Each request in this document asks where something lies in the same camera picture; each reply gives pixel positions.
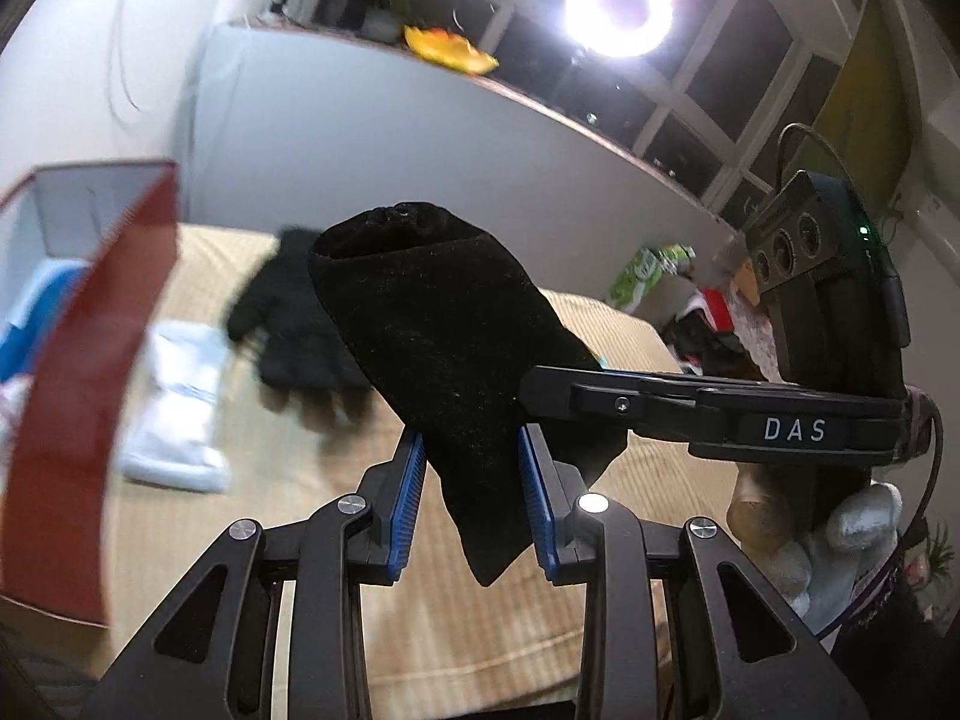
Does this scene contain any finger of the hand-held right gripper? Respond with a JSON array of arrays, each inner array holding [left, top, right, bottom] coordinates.
[[519, 365, 751, 443]]

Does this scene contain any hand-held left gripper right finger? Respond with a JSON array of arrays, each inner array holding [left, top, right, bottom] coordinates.
[[517, 424, 871, 720]]

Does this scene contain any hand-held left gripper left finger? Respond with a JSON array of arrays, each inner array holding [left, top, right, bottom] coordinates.
[[79, 427, 428, 720]]

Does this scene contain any black sock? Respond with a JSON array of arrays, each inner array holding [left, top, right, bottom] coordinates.
[[309, 201, 627, 587]]

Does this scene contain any dark red box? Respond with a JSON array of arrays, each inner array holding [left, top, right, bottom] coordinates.
[[0, 157, 181, 627]]

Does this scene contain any blue cloth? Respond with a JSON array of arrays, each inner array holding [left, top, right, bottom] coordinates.
[[0, 259, 87, 383]]

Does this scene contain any person's right forearm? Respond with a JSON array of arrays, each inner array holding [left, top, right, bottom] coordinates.
[[821, 525, 960, 706]]

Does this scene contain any person's right hand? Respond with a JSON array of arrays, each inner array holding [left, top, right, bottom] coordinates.
[[727, 461, 905, 620]]

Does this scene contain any white lace tablecloth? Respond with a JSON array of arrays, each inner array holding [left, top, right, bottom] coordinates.
[[731, 292, 785, 383]]

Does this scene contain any cardboard box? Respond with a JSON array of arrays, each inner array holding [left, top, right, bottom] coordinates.
[[716, 236, 762, 297]]

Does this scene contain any pile of clothes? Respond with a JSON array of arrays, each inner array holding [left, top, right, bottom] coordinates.
[[660, 289, 758, 376]]

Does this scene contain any green and white paper bag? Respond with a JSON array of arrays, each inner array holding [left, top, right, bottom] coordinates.
[[606, 242, 695, 308]]

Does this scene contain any black knit glove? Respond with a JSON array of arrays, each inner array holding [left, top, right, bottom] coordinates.
[[226, 227, 376, 395]]

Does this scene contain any white sock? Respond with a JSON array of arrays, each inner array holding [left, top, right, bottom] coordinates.
[[120, 321, 232, 496]]

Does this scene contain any white framed window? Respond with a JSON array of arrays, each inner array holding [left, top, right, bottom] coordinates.
[[270, 0, 871, 218]]

